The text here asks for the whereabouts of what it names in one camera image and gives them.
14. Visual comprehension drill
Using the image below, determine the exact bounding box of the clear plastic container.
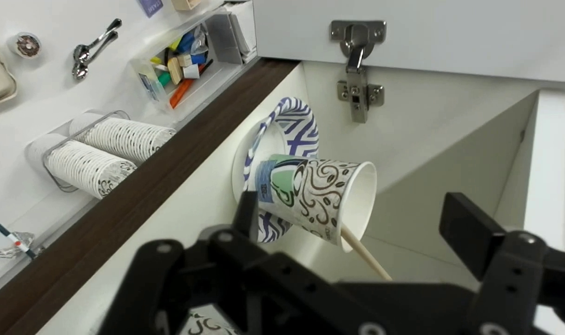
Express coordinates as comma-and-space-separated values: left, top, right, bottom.
128, 20, 223, 113

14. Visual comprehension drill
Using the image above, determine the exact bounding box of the white cabinet door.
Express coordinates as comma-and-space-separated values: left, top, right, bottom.
250, 0, 565, 85

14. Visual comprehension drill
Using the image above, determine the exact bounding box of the blue patterned paper plate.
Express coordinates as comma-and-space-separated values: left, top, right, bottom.
230, 94, 321, 245

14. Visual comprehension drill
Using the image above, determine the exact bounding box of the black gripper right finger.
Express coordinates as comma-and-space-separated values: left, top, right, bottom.
438, 191, 565, 335

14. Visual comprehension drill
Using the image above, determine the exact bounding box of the small wooden box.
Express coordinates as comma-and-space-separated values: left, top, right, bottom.
169, 0, 211, 14

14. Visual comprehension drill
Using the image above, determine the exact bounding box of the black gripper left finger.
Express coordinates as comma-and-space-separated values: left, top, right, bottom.
94, 189, 358, 335

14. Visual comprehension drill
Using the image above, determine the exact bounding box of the metal cabinet door hinge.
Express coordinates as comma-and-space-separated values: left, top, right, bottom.
328, 18, 388, 124

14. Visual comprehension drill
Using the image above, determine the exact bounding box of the white wall cabinet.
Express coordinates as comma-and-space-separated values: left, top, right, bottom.
0, 57, 565, 335

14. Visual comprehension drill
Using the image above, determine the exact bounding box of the small blue card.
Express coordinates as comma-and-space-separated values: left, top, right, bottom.
135, 0, 165, 18

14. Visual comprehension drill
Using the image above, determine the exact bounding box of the cream chopstick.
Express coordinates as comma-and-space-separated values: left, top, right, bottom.
338, 225, 395, 282

